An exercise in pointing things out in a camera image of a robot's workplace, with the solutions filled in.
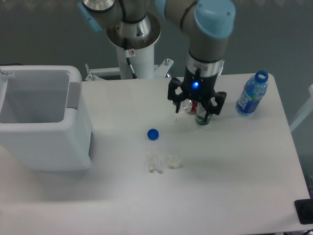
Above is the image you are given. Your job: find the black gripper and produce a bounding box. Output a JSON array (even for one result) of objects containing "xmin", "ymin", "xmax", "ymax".
[{"xmin": 167, "ymin": 67, "xmax": 227, "ymax": 122}]

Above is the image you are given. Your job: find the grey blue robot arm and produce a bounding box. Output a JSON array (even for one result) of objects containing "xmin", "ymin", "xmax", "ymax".
[{"xmin": 78, "ymin": 0, "xmax": 236, "ymax": 121}]

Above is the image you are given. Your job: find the crushed red soda can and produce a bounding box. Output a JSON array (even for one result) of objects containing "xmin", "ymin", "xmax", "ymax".
[{"xmin": 183, "ymin": 99, "xmax": 198, "ymax": 115}]

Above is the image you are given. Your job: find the blue bottle cap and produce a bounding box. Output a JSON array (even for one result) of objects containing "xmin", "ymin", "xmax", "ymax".
[{"xmin": 147, "ymin": 128, "xmax": 159, "ymax": 141}]

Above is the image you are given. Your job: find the white trash can body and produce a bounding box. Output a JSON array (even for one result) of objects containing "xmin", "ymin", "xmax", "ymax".
[{"xmin": 0, "ymin": 65, "xmax": 93, "ymax": 171}]

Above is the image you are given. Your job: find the small clear green-label bottle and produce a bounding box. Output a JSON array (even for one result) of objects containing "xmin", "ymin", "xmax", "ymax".
[{"xmin": 195, "ymin": 103, "xmax": 213, "ymax": 125}]

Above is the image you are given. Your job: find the blue plastic drink bottle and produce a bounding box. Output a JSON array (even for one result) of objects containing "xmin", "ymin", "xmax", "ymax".
[{"xmin": 236, "ymin": 70, "xmax": 268, "ymax": 116}]

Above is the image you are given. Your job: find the crumpled white tissue right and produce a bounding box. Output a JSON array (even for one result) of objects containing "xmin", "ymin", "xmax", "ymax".
[{"xmin": 167, "ymin": 155, "xmax": 182, "ymax": 169}]

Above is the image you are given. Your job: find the crumpled white tissue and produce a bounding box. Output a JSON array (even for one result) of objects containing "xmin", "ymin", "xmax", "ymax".
[
  {"xmin": 167, "ymin": 155, "xmax": 182, "ymax": 169},
  {"xmin": 148, "ymin": 154, "xmax": 163, "ymax": 174}
]

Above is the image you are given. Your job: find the crumpled white tissue left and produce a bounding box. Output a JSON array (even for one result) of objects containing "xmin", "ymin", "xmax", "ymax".
[{"xmin": 148, "ymin": 154, "xmax": 163, "ymax": 174}]

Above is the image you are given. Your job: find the white furniture leg right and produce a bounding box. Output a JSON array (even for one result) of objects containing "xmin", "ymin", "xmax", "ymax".
[{"xmin": 289, "ymin": 85, "xmax": 313, "ymax": 133}]

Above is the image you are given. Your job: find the black device at edge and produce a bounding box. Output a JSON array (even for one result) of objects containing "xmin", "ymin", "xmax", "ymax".
[{"xmin": 294, "ymin": 199, "xmax": 313, "ymax": 225}]

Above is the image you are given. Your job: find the white metal base frame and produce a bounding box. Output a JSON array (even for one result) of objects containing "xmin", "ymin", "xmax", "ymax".
[{"xmin": 85, "ymin": 58, "xmax": 174, "ymax": 81}]

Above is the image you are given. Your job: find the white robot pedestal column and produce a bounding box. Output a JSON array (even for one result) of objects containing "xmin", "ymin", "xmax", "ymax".
[{"xmin": 115, "ymin": 45, "xmax": 154, "ymax": 80}]

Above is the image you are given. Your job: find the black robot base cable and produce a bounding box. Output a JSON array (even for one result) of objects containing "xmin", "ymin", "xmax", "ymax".
[{"xmin": 123, "ymin": 36, "xmax": 139, "ymax": 80}]

